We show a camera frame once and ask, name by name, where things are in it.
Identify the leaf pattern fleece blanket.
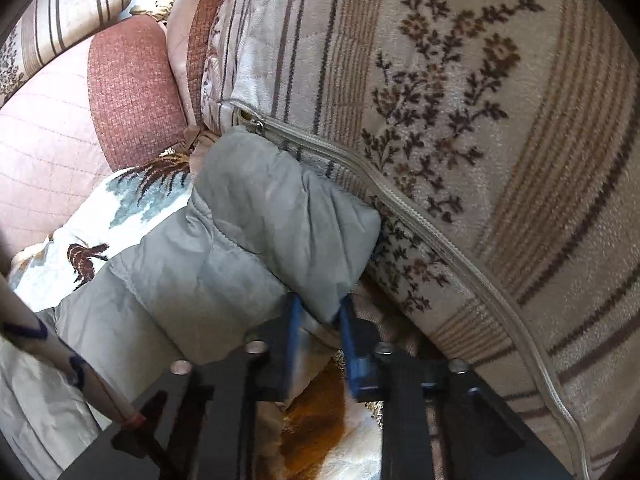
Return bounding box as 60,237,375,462
6,152,386,480

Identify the pink quilted bolster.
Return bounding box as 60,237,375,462
1,16,186,256

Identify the pink corner pillow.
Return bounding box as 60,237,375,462
167,0,221,126

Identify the striped floral side cushion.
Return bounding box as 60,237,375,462
201,0,639,479

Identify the grey puffer jacket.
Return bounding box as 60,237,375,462
0,124,383,480

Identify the striped floral back cushion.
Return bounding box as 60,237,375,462
1,0,131,102

